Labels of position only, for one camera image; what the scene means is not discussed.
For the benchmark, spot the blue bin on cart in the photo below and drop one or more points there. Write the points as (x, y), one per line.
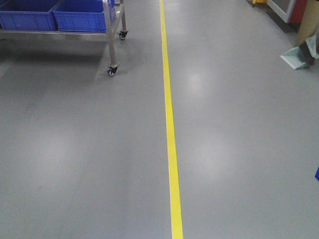
(80, 16)
(28, 15)

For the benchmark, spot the stainless steel cart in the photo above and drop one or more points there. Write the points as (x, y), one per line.
(114, 26)

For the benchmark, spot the teal dustpan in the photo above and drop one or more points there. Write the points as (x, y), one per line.
(303, 55)

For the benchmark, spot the blue plastic crate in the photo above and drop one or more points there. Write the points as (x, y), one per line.
(317, 174)

